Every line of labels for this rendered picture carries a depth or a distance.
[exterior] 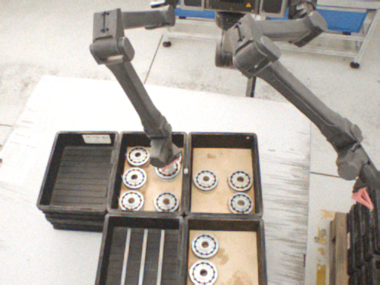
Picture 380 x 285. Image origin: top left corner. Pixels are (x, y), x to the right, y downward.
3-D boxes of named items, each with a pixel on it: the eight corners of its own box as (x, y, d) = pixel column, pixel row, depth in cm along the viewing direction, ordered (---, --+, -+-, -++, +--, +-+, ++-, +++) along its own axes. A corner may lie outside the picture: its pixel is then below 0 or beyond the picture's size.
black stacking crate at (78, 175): (63, 145, 182) (56, 131, 172) (123, 146, 177) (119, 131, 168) (44, 220, 160) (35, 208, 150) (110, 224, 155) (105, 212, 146)
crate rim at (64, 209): (57, 133, 174) (56, 130, 172) (120, 133, 169) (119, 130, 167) (36, 210, 152) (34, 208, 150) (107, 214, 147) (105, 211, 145)
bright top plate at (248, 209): (228, 191, 152) (228, 191, 152) (253, 194, 150) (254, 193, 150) (227, 214, 147) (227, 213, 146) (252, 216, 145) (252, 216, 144)
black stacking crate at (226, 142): (188, 148, 173) (188, 132, 163) (253, 148, 168) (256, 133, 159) (185, 227, 151) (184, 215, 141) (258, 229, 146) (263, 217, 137)
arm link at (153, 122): (126, 31, 98) (93, 36, 103) (121, 45, 96) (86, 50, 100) (175, 126, 131) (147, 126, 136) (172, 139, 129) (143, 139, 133)
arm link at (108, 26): (114, 4, 93) (82, 10, 97) (122, 56, 97) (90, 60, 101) (174, 4, 130) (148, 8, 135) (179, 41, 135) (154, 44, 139)
